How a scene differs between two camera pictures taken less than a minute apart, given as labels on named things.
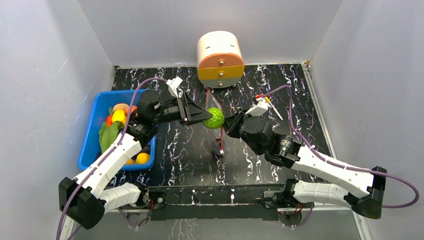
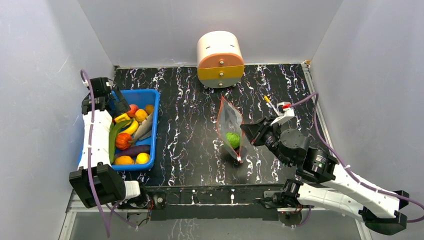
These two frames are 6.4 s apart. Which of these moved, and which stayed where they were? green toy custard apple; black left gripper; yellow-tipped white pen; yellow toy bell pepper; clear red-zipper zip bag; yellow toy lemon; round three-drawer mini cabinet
Moved: green toy custard apple; clear red-zipper zip bag; black left gripper
Stayed: round three-drawer mini cabinet; yellow toy bell pepper; yellow toy lemon; yellow-tipped white pen
